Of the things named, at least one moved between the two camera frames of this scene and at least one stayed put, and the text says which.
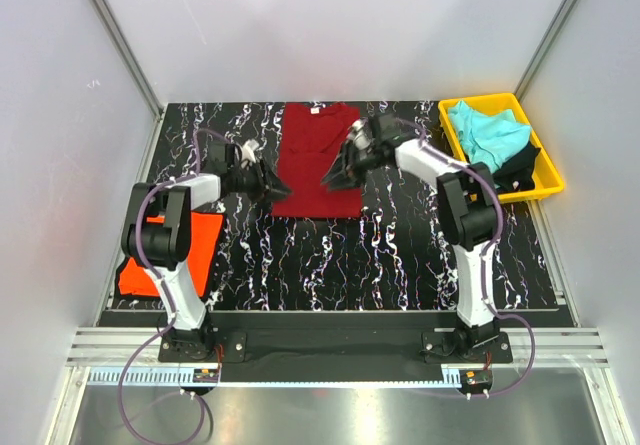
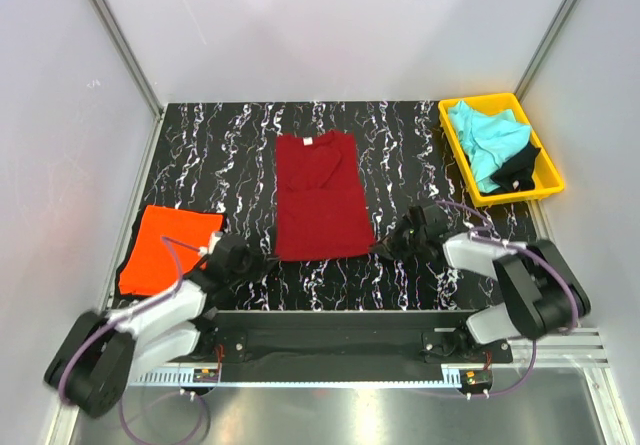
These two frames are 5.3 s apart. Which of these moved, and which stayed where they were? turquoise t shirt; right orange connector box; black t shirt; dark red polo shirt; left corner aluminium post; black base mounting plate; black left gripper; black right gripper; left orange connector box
Moved: black right gripper; black left gripper; dark red polo shirt
Stayed: black t shirt; right orange connector box; turquoise t shirt; left orange connector box; black base mounting plate; left corner aluminium post
